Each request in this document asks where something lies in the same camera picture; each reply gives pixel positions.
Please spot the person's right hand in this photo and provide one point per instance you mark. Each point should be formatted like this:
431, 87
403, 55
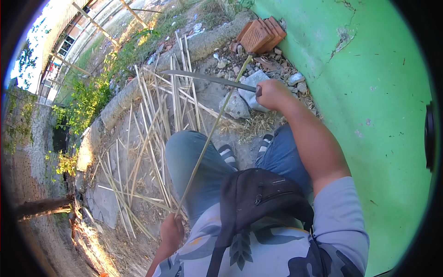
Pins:
277, 95

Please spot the person's left hand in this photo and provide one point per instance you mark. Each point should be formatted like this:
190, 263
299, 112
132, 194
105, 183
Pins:
170, 233

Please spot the person's left fingers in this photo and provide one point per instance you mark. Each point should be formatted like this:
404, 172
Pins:
179, 226

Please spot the person's right fingers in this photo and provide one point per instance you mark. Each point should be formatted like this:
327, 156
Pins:
263, 98

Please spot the long thin bamboo strip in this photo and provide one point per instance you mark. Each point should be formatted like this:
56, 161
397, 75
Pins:
211, 133

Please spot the long steel machete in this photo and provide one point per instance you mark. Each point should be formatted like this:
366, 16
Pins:
204, 77

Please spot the large pale stone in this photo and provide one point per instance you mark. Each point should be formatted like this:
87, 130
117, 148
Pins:
254, 80

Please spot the pile of dry bamboo shavings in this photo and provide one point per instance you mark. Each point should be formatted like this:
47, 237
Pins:
256, 124

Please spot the large grey stone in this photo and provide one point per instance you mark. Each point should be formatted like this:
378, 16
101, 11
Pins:
236, 105

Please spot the small white stone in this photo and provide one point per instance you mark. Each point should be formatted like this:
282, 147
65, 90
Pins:
296, 79

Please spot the person's legs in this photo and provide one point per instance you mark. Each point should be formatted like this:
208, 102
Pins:
193, 166

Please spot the pile of split bamboo slats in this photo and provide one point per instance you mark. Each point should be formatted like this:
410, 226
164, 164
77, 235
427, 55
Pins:
154, 121

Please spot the tree trunk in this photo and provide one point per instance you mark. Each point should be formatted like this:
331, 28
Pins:
45, 207

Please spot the low concrete kerb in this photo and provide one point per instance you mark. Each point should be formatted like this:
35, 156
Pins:
114, 104

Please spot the green bushes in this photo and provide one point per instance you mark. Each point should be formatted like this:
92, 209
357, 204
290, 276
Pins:
86, 100

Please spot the building with tin roof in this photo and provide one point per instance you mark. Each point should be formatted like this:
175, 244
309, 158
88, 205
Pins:
58, 31

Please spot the wooden pole frame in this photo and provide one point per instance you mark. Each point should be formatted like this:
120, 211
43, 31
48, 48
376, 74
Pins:
93, 24

